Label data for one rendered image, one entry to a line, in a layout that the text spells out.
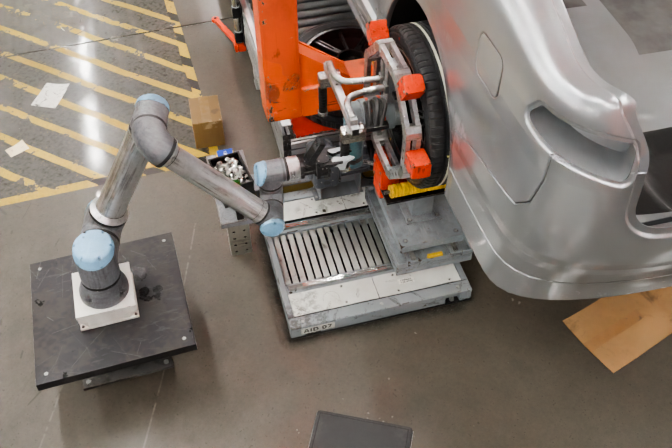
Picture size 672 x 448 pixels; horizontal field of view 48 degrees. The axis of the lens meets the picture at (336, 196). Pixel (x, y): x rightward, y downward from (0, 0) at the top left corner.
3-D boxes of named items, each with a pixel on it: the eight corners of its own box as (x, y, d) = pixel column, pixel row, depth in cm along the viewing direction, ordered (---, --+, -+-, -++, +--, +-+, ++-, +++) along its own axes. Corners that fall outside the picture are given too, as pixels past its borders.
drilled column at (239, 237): (252, 251, 364) (245, 191, 334) (232, 256, 363) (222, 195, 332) (248, 236, 371) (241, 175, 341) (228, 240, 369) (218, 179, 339)
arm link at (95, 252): (76, 290, 289) (67, 260, 276) (83, 255, 301) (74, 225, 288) (117, 288, 290) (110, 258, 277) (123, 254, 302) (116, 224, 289)
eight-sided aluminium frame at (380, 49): (415, 204, 307) (426, 98, 268) (399, 207, 306) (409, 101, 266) (375, 118, 343) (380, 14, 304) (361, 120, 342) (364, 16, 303)
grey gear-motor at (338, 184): (395, 198, 378) (399, 146, 352) (312, 214, 370) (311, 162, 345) (384, 173, 390) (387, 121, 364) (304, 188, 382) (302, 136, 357)
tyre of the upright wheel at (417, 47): (460, 201, 330) (508, 137, 269) (408, 212, 326) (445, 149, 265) (418, 69, 351) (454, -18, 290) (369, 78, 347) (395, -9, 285)
